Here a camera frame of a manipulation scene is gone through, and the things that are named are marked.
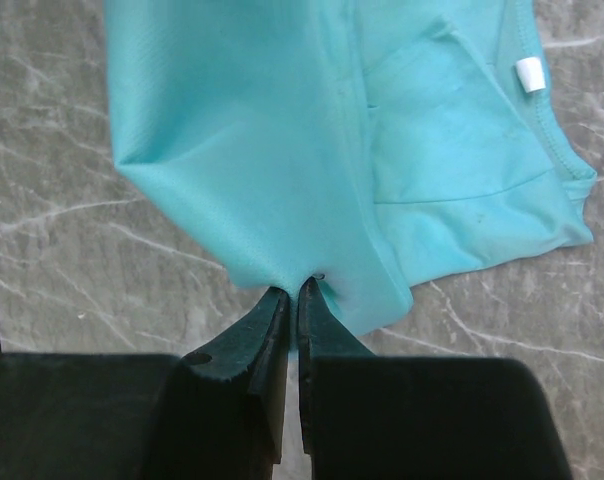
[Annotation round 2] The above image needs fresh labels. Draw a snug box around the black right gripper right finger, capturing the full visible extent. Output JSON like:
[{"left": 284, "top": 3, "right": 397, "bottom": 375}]
[{"left": 297, "top": 280, "right": 571, "bottom": 479}]

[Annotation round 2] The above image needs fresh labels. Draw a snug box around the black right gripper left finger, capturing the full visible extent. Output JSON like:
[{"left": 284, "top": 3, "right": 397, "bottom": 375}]
[{"left": 0, "top": 288, "right": 288, "bottom": 479}]

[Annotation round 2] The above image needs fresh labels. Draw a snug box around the teal t shirt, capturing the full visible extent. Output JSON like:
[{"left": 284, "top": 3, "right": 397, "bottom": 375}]
[{"left": 104, "top": 1, "right": 597, "bottom": 335}]

